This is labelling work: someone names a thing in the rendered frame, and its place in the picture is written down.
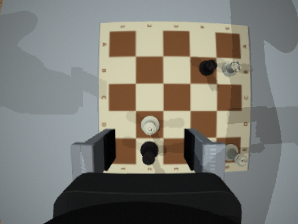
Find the chessboard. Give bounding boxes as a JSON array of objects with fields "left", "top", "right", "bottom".
[{"left": 99, "top": 21, "right": 250, "bottom": 173}]

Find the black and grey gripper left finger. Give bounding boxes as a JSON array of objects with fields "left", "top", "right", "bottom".
[{"left": 70, "top": 129, "right": 116, "bottom": 181}]

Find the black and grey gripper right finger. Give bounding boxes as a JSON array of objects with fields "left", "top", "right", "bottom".
[{"left": 184, "top": 128, "right": 226, "bottom": 182}]

